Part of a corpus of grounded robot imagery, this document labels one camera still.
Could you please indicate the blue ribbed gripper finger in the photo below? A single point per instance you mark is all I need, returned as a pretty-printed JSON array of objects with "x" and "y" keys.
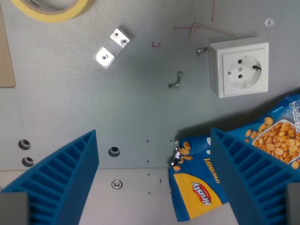
[
  {"x": 253, "y": 178},
  {"x": 58, "y": 178}
]

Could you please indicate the blue peanut snack bag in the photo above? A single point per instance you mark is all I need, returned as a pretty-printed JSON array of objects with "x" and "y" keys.
[{"x": 234, "y": 161}]

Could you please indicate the recessed table bolt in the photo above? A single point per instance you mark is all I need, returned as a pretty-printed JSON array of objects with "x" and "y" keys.
[{"x": 116, "y": 184}]

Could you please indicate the brown cardboard sheet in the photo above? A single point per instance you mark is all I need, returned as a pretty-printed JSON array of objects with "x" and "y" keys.
[{"x": 5, "y": 54}]

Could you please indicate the countersunk metal screw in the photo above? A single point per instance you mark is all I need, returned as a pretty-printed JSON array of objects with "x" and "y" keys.
[{"x": 202, "y": 50}]

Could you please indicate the clear plastic washer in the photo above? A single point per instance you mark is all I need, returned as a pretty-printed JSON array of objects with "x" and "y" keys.
[{"x": 269, "y": 22}]

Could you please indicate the small metal allen key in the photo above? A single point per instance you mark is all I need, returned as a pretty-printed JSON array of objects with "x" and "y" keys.
[{"x": 192, "y": 29}]

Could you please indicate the yellow masking tape roll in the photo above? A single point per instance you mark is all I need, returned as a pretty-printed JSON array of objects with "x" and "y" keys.
[{"x": 56, "y": 11}]

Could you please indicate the white wall power socket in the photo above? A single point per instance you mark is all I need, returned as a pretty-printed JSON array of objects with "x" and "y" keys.
[{"x": 240, "y": 66}]

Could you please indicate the aluminium bracket with holes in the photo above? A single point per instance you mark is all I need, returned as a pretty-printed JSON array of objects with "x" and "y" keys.
[{"x": 112, "y": 48}]

